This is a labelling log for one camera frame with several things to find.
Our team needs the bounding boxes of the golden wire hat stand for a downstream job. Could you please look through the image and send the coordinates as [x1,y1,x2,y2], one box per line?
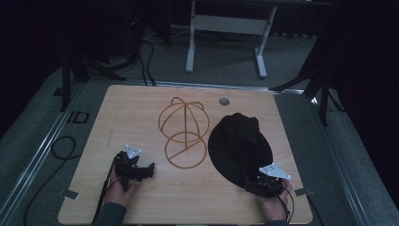
[157,96,211,170]

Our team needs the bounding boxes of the black tripod stand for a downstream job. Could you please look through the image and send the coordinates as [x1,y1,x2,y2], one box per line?
[270,40,346,127]
[52,46,128,113]

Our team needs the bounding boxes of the person's left hand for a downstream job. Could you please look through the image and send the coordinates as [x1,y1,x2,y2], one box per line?
[104,176,140,209]

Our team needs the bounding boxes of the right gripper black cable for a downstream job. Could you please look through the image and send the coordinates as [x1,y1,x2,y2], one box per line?
[266,180,296,224]

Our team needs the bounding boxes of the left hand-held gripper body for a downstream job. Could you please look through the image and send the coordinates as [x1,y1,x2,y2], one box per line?
[113,144,146,193]

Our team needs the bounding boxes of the black floor cable loop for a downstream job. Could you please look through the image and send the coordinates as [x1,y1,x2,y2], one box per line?
[23,135,78,226]

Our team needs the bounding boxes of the person's right hand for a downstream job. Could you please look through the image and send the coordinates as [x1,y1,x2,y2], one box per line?
[257,178,294,222]

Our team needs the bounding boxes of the grey tape piece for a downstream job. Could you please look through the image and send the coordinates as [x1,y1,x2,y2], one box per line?
[294,186,314,198]

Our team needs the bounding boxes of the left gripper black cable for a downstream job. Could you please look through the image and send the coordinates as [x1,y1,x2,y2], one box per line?
[92,155,118,224]

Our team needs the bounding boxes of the black hanging cables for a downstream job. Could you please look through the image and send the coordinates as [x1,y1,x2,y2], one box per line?
[136,39,157,88]

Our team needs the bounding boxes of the black brimmed hat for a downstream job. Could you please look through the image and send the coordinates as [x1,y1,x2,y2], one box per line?
[207,112,274,190]

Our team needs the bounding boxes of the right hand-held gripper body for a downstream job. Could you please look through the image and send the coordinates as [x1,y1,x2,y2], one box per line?
[243,162,292,200]

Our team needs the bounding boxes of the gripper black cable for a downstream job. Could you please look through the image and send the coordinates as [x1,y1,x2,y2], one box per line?
[266,180,296,224]
[92,155,118,224]

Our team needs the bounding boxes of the white metal desk frame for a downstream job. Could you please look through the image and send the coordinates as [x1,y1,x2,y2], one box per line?
[184,0,279,80]

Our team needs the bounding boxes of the metal floor rail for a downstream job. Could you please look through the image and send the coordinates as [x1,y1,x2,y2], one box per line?
[0,82,87,220]

